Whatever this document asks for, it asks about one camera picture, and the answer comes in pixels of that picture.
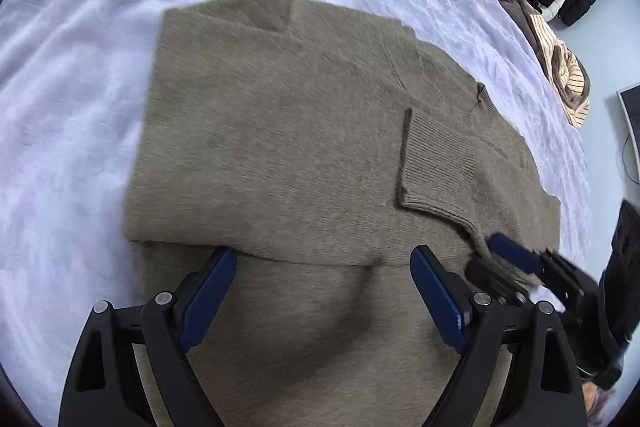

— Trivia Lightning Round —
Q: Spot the beige striped garment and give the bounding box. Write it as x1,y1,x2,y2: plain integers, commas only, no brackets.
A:
425,0,592,128

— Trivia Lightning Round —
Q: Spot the thin black monitor cable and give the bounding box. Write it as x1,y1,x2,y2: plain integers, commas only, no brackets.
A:
619,132,640,186

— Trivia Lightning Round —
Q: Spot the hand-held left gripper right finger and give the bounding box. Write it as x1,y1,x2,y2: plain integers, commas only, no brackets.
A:
410,244,588,427

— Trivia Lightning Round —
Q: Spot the white framed monitor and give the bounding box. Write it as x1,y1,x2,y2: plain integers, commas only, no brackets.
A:
616,82,640,144

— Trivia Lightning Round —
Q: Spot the olive knitted sweater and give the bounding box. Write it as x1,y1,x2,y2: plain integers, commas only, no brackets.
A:
124,0,563,427

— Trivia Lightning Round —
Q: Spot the lavender bed blanket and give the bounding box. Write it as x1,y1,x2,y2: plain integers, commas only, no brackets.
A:
0,0,593,427

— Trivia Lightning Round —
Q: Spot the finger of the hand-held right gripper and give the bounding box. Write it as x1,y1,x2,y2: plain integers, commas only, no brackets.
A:
486,233,546,277
465,258,532,305

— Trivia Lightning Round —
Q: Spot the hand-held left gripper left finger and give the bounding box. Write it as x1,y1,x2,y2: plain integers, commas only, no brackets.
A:
59,247,238,427

